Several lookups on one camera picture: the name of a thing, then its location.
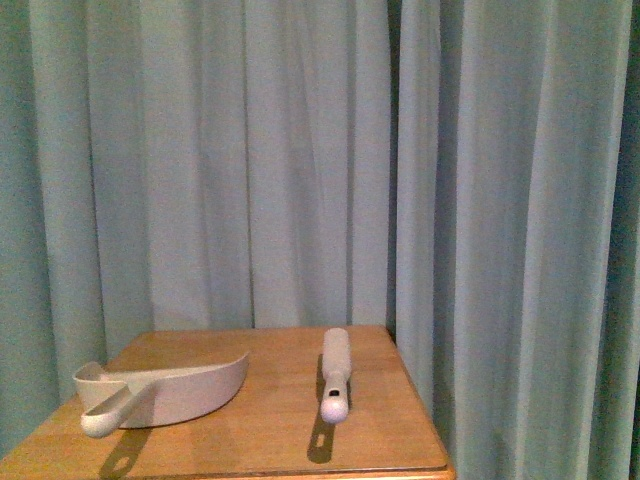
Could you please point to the beige plastic dustpan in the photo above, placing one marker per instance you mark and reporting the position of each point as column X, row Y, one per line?
column 154, row 398

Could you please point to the beige hand brush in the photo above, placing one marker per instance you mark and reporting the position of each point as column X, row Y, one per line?
column 336, row 372

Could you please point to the teal curtain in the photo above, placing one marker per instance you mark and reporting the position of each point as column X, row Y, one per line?
column 465, row 173

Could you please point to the wooden nightstand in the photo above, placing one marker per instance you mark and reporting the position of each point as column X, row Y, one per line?
column 272, row 429

